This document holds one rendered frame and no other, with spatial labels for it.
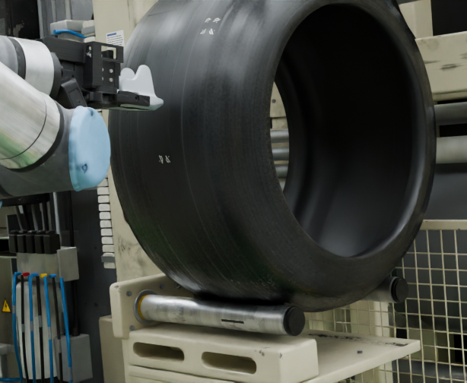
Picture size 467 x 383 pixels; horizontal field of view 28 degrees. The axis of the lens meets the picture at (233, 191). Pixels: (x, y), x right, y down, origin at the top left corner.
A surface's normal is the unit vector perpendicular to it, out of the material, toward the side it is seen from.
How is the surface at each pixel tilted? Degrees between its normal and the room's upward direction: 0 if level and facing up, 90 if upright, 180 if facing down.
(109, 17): 90
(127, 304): 90
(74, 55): 90
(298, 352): 90
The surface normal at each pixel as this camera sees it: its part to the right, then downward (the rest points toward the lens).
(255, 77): 0.58, -0.07
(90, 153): 0.95, -0.07
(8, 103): 0.86, 0.18
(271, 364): -0.69, 0.09
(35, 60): 0.70, -0.21
